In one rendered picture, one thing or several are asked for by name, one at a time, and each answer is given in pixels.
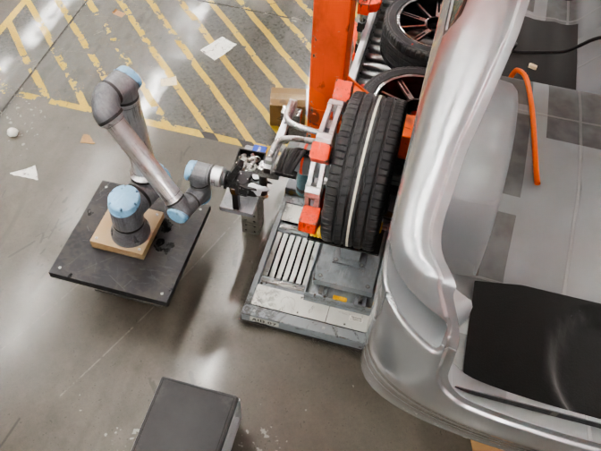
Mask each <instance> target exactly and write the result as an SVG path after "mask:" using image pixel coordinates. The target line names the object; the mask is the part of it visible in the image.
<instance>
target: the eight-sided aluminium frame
mask: <svg viewBox="0 0 601 451"><path fill-rule="evenodd" d="M346 107H347V103H345V101H341V100H336V99H331V98H330V99H329V101H328V102H327V106H326V111H325V114H324V117H323V120H322V122H321V124H320V127H319V130H318V131H317V136H316V139H315V141H319V142H323V143H327V144H331V145H332V143H333V140H334V134H335V131H336V130H337V125H338V123H339V120H340V117H341V115H344V112H345V109H346ZM331 112H333V122H332V125H331V128H330V131H329V133H326V132H325V130H326V124H327V122H328V119H329V117H330V114H331ZM342 120H343V116H342ZM316 165H317V162H312V161H311V163H310V168H309V176H308V180H307V183H306V185H305V191H304V205H308V206H310V199H314V200H315V201H314V207H316V208H320V201H321V198H322V195H323V191H324V189H325V188H326V183H327V178H325V173H326V166H327V165H325V164H321V167H320V172H319V177H318V180H317V183H313V178H314V174H315V170H316Z"/></svg>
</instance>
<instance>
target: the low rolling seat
mask: <svg viewBox="0 0 601 451"><path fill-rule="evenodd" d="M241 417H242V416H241V399H239V398H238V397H237V396H234V395H230V394H226V393H224V392H220V391H216V390H214V389H210V388H206V387H201V386H197V385H193V384H191V383H187V382H183V381H180V380H177V379H170V378H168V377H162V378H161V379H160V381H159V384H158V386H157V390H156V392H155V394H154V396H153V399H152V401H151V403H150V406H149V408H148V411H147V413H146V416H145V418H144V420H143V422H142V424H141V427H140V430H139V433H138V435H137V437H136V439H135V441H134V444H133V446H132V449H131V451H231V449H232V446H233V442H234V439H235V436H236V433H237V430H238V428H239V425H240V422H241Z"/></svg>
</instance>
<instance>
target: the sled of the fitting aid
mask: <svg viewBox="0 0 601 451"><path fill-rule="evenodd" d="M388 232H389V229H387V234H386V238H385V244H386V239H387V236H388ZM322 248H323V243H319V244H318V247H317V252H316V255H315V258H314V261H313V264H312V267H311V270H310V273H309V278H308V281H307V284H306V287H305V290H304V296H303V300H305V301H309V302H315V303H319V304H323V305H327V306H331V307H335V308H338V309H342V310H346V311H352V312H356V313H359V314H363V315H367V316H369V313H370V309H371V305H372V302H373V297H374V293H375V290H376V285H377V279H378V274H379V270H380V267H381V262H382V258H383V255H384V250H385V245H384V249H383V253H382V257H381V260H380V264H379V269H378V272H377V279H376V283H375V287H374V291H373V294H372V297H367V296H364V295H359V294H353V293H349V292H345V291H342V290H338V289H334V288H331V287H327V286H322V285H316V284H313V277H314V274H315V271H316V268H317V263H318V260H319V257H320V253H321V251H322Z"/></svg>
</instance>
